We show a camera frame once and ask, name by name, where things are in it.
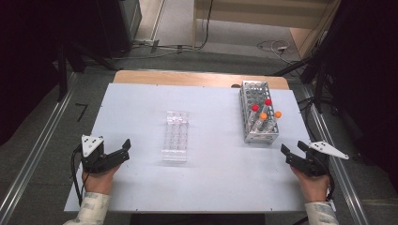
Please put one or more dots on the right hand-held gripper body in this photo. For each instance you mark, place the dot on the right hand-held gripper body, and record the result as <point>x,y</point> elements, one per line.
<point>314,164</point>

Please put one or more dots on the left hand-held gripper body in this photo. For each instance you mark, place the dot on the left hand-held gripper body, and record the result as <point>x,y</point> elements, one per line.
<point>92,157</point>

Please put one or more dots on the clear plastic tube rack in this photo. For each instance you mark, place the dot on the clear plastic tube rack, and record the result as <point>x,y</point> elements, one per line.
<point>175,137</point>

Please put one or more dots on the red-capped test tube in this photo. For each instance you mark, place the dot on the red-capped test tube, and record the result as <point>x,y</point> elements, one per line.
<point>255,108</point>
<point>267,102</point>

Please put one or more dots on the metal test tube rack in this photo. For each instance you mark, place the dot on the metal test tube rack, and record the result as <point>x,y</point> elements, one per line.
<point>258,93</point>

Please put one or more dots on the person's right hand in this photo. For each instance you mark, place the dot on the person's right hand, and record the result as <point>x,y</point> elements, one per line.
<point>314,187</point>

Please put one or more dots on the person's left hand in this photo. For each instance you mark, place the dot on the person's left hand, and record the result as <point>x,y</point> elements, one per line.
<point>98,182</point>

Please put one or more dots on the black metal stand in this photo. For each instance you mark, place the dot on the black metal stand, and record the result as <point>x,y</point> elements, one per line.
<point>319,84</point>
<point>62,75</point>

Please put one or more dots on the white table board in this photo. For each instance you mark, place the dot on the white table board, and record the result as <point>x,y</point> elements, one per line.
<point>219,175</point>

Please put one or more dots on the wooden table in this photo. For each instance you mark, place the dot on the wooden table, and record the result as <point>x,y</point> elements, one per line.
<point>187,78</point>

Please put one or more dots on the black curtain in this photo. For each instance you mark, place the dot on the black curtain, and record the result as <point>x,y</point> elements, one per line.
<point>366,78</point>
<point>25,62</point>

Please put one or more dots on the black cabinet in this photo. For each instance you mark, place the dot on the black cabinet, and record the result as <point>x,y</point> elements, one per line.
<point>119,25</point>

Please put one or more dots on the light wooden furniture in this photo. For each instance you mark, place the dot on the light wooden furniture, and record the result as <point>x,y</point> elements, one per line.
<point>266,12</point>

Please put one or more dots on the aluminium floor rail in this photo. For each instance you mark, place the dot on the aluminium floor rail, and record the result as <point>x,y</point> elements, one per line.
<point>34,156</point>
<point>341,175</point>

